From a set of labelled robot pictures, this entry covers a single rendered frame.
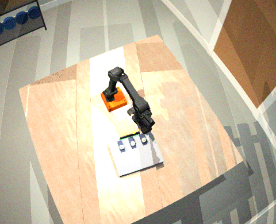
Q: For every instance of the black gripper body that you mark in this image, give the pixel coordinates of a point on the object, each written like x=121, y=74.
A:
x=144, y=130

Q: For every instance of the white flat rectangular plate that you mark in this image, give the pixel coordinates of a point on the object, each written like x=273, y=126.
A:
x=128, y=160

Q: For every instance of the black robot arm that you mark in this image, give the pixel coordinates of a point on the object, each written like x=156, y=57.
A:
x=140, y=105

